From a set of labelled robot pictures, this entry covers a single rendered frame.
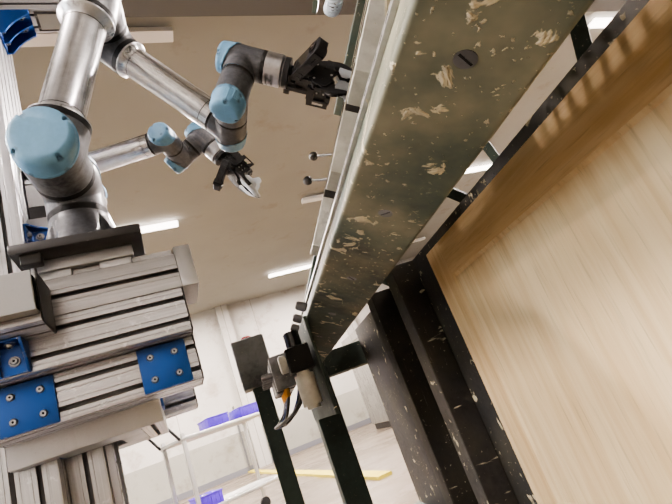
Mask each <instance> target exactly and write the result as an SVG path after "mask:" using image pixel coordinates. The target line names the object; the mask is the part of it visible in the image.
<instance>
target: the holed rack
mask: <svg viewBox="0 0 672 504"><path fill-rule="evenodd" d="M399 3H400V0H391V1H390V4H389V8H388V11H387V15H386V18H385V22H384V25H383V29H382V33H381V36H380V40H379V43H378V47H377V50H376V54H375V57H374V61H373V64H372V68H371V71H370V75H369V78H368V82H367V85H366V89H365V92H364V96H363V99H362V103H361V106H360V110H359V113H358V117H357V120H356V124H355V127H354V131H353V134H352V138H351V141H350V145H349V148H348V152H347V155H346V159H345V162H344V166H343V169H342V173H341V176H340V180H339V183H338V187H337V190H336V194H335V197H334V201H333V204H332V208H331V211H330V215H329V218H328V222H327V226H326V229H325V233H324V236H323V240H322V243H321V247H320V250H319V254H318V257H317V261H316V264H315V268H314V271H313V275H312V278H311V282H310V285H309V289H308V292H307V296H306V299H305V303H306V304H307V303H308V299H309V296H310V293H311V290H312V286H313V283H314V280H315V277H316V273H317V270H318V267H319V264H320V260H321V257H322V254H323V251H324V247H325V244H326V241H327V237H328V234H329V231H330V228H331V224H332V221H333V218H334V215H335V211H336V208H337V205H338V202H339V198H340V195H341V192H342V189H343V185H344V182H345V179H346V176H347V172H348V169H349V166H350V163H351V159H352V156H353V153H354V150H355V146H356V143H357V140H358V137H359V133H360V130H361V127H362V123H363V120H364V117H365V114H366V110H367V107H368V104H369V101H370V97H371V94H372V91H373V88H374V84H375V81H376V78H377V75H378V71H379V68H380V65H381V62H382V58H383V55H384V52H385V49H386V45H387V42H388V39H389V36H390V32H391V29H392V26H393V23H394V19H395V16H396V13H397V9H398V6H399Z"/></svg>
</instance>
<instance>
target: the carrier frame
mask: <svg viewBox="0 0 672 504"><path fill-rule="evenodd" d="M649 1H650V0H628V1H627V2H626V3H625V4H624V5H623V7H622V8H621V9H620V10H619V11H618V13H617V14H616V15H615V16H614V17H613V19H612V20H611V21H610V22H609V23H608V25H607V26H606V27H605V28H604V30H603V31H602V32H601V33H600V34H599V36H598V37H597V38H596V39H595V40H594V42H593V43H592V44H591V45H590V46H589V48H588V49H587V50H586V51H585V52H584V54H583V55H582V56H581V57H580V59H579V60H578V61H577V62H576V63H575V65H574V66H573V67H572V68H571V69H570V71H569V72H568V73H567V74H566V75H565V77H564V78H563V79H562V80H561V82H560V83H559V84H558V85H557V86H556V88H555V89H554V90H553V91H552V92H551V94H550V95H549V96H548V97H547V98H546V100H545V101H544V102H543V103H542V104H541V106H540V107H539V108H538V109H537V111H536V112H535V113H534V114H533V115H532V117H531V118H530V119H529V120H528V121H527V123H526V124H525V125H524V126H523V127H522V129H521V130H520V131H519V132H518V134H517V135H516V136H515V137H514V138H513V140H512V141H511V142H510V143H509V144H508V146H507V147H506V148H505V149H504V150H503V152H502V153H501V154H500V155H499V156H498V158H497V159H496V160H495V161H494V163H493V164H492V165H491V166H490V167H489V169H488V170H487V171H486V172H485V173H484V175H483V176H482V177H481V178H480V179H479V181H478V182H477V183H476V184H475V185H474V187H473V188H472V189H471V190H470V192H469V193H468V194H467V195H466V196H465V198H464V199H463V200H462V201H461V202H460V204H459V205H458V206H457V207H456V208H455V210H454V211H453V212H452V213H451V215H450V216H449V217H448V218H447V219H446V221H445V222H444V223H443V224H442V225H441V227H440V228H439V229H438V230H437V231H436V233H435V234H434V235H433V236H432V237H431V239H430V240H429V241H428V242H427V244H426V245H425V246H424V247H423V248H422V250H421V251H420V252H419V253H418V254H417V256H416V257H415V258H414V259H413V260H412V261H408V262H405V263H402V264H398V265H395V267H394V268H393V269H392V271H391V272H390V273H389V275H388V276H387V277H386V281H387V283H388V286H389V288H388V289H385V290H382V291H379V292H375V293H374V295H373V296H372V297H371V299H370V300H369V301H368V303H367V304H368V306H369V309H370V312H369V314H368V315H367V316H366V317H365V318H364V320H363V321H362V322H361V323H360V325H359V326H358V327H357V328H356V329H355V331H356V334H357V337H358V339H359V340H358V341H355V342H352V343H350V344H347V345H344V346H341V347H338V348H335V349H332V350H331V352H330V353H329V354H328V356H327V357H326V358H325V360H324V361H323V362H322V364H323V367H324V370H325V372H326V375H327V378H328V381H329V384H330V387H331V390H332V393H333V396H334V399H335V401H336V404H337V407H338V410H339V413H338V414H335V415H332V416H329V417H326V418H323V419H320V420H317V421H316V423H317V426H318V429H319V432H320V435H321V438H322V441H323V444H324V447H325V450H326V453H327V456H328V459H329V462H330V465H331V468H332V471H333V474H334V477H335V480H336V483H337V487H338V490H339V493H340V496H341V499H342V502H343V504H373V501H372V498H371V495H370V493H369V490H368V487H367V484H366V481H365V478H364V475H363V472H362V470H361V467H360V464H359V461H358V458H357V455H356V452H355V449H354V447H353V444H352V441H351V438H350V435H349V432H348V429H347V426H346V424H345V421H344V418H343V415H342V412H341V409H340V406H339V403H338V400H337V398H336V395H335V392H334V389H333V386H332V383H331V380H330V378H331V377H333V376H336V375H339V374H342V373H344V372H347V371H350V370H352V369H355V368H358V367H361V366H363V365H366V364H368V366H369V368H370V371H371V374H372V376H373V379H374V382H375V384H376V387H377V390H378V392H379V395H380V398H381V400H382V403H383V406H384V408H385V411H386V414H387V416H388V419H389V422H390V424H391V427H392V429H393V432H394V435H395V437H396V440H397V443H398V445H399V448H400V451H401V453H402V456H403V459H404V461H405V464H406V467H407V469H408V472H409V475H410V477H411V480H412V483H413V485H414V488H415V491H416V493H417V496H418V498H419V501H418V502H416V503H414V504H538V503H537V501H536V499H535V496H534V494H533V492H532V490H531V488H530V485H529V483H528V481H527V479H526V476H525V474H524V472H523V470H522V468H521V465H520V463H519V461H518V459H517V456H516V454H515V452H514V450H513V447H512V445H511V443H510V441H509V439H508V436H507V434H506V432H505V430H504V427H503V425H502V423H501V421H500V419H499V416H498V414H497V412H496V410H495V407H494V405H493V403H492V401H491V399H490V396H489V394H488V392H487V390H486V387H485V385H484V383H483V381H482V379H481V376H480V374H479V372H478V370H477V367H476V365H475V363H474V361H473V358H472V356H471V354H470V352H469V350H468V347H467V345H466V343H465V341H464V338H463V336H462V334H461V332H460V330H459V327H458V325H457V323H456V321H455V318H454V316H453V314H452V312H451V310H450V307H449V305H448V303H447V301H446V298H445V296H444V294H443V292H442V290H441V287H440V285H439V283H438V281H437V278H436V276H435V274H434V272H433V270H432V267H431V265H430V263H429V261H428V258H427V256H426V255H427V254H428V252H429V251H430V250H431V249H432V248H433V247H434V246H435V244H436V243H437V242H438V241H439V240H440V239H441V238H442V236H443V235H444V234H445V233H446V232H447V231H448V230H449V228H450V227H451V226H452V225H453V224H454V223H455V222H456V221H457V219H458V218H459V217H460V216H461V215H462V214H463V213H464V211H465V210H466V209H467V208H468V207H469V206H470V205H471V203H472V202H473V201H474V200H475V199H476V198H477V197H478V195H479V194H480V193H481V192H482V191H483V190H484V189H485V187H486V186H487V185H488V184H489V183H490V182H491V181H492V179H493V178H494V177H495V176H496V175H497V174H498V173H499V172H500V170H501V169H502V168H503V167H504V166H505V165H506V164H507V162H508V161H509V160H510V159H511V158H512V157H513V156H514V154H515V153H516V152H517V151H518V150H519V149H520V148H521V146H522V145H523V144H524V143H525V142H526V141H527V140H528V138H529V137H530V136H531V135H532V134H533V133H534V132H535V130H536V129H537V128H538V127H539V126H540V125H541V124H542V123H543V121H544V120H545V119H546V118H547V117H548V116H549V115H550V113H551V112H552V111H553V110H554V109H555V108H556V107H557V105H558V104H559V103H560V102H561V101H562V100H563V99H564V97H565V96H566V95H567V94H568V93H569V92H570V91H571V89H572V88H573V87H574V86H575V85H576V84H577V83H578V81H579V80H580V79H581V78H582V77H583V76H584V75H585V74H586V72H587V71H588V70H589V69H590V68H591V67H592V66H593V64H594V63H595V62H596V61H597V60H598V59H599V58H600V56H601V55H602V54H603V53H604V52H605V51H606V50H607V48H608V47H609V46H610V45H611V44H612V43H613V42H614V40H615V39H616V38H617V37H618V36H619V35H620V34H621V32H622V31H623V30H624V29H625V28H626V27H627V26H628V25H629V23H630V22H631V21H632V20H633V19H634V18H635V17H636V15H637V14H638V13H639V12H640V11H641V10H642V9H643V7H644V6H645V5H646V4H647V3H648V2H649Z"/></svg>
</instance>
